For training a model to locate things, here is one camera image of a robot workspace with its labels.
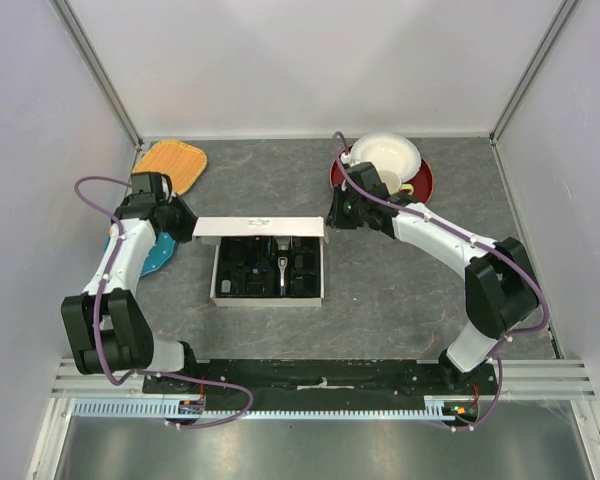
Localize woven orange tray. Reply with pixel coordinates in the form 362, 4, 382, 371
133, 139, 208, 195

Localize red round plate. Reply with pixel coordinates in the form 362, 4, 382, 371
329, 160, 435, 203

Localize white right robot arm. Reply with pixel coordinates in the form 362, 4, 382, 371
326, 161, 540, 394

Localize silver black hair clipper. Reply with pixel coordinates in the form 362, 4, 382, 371
275, 237, 292, 296

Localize white ceramic bowl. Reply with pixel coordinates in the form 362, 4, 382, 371
350, 133, 422, 181

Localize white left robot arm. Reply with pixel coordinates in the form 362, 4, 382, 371
61, 172, 200, 393

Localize black guard comb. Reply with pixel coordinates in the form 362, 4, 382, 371
245, 277, 266, 296

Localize light green mug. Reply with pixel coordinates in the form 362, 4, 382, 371
378, 170, 415, 195

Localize teal dotted plate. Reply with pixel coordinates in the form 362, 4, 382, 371
97, 225, 176, 280

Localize white cardboard box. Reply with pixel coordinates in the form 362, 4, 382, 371
194, 217, 328, 307

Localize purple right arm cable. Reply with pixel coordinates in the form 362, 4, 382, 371
332, 131, 551, 434

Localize black plastic insert tray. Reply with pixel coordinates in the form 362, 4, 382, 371
212, 236, 322, 300

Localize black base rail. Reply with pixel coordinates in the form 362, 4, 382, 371
142, 357, 501, 414

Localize light blue cable duct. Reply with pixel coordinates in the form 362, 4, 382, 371
72, 398, 455, 421

